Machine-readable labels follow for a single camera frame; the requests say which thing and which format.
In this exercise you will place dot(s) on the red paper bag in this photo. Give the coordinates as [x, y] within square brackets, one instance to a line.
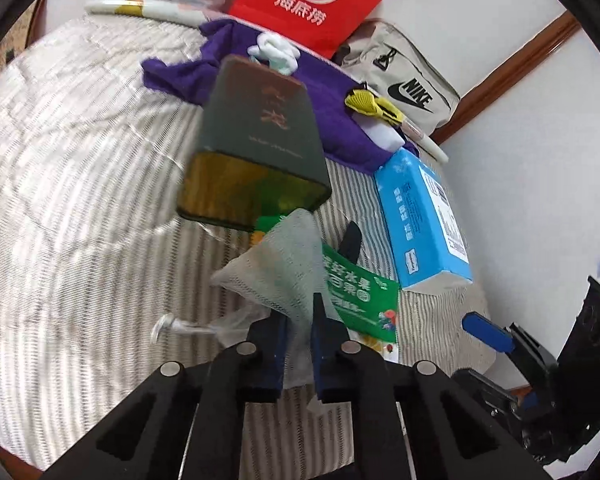
[290, 15]

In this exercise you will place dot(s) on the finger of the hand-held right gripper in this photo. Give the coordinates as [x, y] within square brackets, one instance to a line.
[485, 332]
[500, 402]

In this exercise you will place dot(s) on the purple cloth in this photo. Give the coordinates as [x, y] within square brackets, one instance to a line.
[330, 110]

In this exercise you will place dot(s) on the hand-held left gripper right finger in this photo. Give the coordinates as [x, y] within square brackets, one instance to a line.
[325, 360]

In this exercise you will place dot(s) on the grey waist bag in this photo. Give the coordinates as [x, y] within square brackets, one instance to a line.
[405, 65]

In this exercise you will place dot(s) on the white mesh cloth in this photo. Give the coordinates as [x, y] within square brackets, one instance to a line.
[280, 270]

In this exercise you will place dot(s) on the dark green box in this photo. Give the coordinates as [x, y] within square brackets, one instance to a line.
[260, 130]

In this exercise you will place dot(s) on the small black object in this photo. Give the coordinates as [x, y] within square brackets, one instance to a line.
[352, 242]

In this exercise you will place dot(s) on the blue tissue pack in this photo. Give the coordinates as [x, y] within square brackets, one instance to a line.
[420, 210]

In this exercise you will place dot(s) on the brown wooden door frame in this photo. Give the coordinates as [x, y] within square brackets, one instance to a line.
[510, 72]

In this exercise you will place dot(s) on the green printed packet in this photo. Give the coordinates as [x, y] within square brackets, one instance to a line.
[365, 295]

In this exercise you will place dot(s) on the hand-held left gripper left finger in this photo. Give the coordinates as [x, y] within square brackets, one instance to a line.
[270, 360]

